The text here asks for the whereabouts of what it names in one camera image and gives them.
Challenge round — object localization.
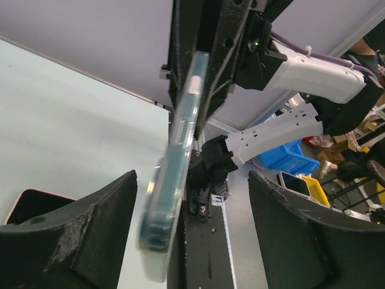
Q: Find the person in black clothes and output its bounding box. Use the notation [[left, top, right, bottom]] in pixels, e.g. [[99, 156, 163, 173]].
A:
[[310, 22, 384, 183]]

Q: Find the yellow plastic basket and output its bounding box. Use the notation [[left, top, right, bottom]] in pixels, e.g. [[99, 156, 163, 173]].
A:
[[300, 175, 330, 207]]

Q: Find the black phone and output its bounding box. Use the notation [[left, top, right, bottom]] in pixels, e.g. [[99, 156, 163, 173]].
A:
[[138, 51, 209, 283]]

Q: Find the white slotted cable duct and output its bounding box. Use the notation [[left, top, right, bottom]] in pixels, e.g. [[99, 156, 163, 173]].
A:
[[211, 195, 238, 289]]

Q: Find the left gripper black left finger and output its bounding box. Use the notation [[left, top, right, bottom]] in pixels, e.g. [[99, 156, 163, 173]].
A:
[[1, 170, 138, 288]]

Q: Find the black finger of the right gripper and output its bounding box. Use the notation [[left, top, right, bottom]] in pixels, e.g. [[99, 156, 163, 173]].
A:
[[167, 0, 202, 108]]

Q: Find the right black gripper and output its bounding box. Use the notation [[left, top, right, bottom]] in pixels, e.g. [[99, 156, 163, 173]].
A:
[[194, 0, 293, 139]]

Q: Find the pink cased phone on table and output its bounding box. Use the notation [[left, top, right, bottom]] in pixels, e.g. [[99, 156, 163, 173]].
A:
[[4, 188, 76, 225]]

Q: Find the blue plastic bin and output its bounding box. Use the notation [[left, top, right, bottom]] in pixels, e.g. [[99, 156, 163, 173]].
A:
[[260, 139, 320, 175]]

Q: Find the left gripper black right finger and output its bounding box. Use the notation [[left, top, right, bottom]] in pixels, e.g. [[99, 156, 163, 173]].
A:
[[248, 172, 384, 288]]

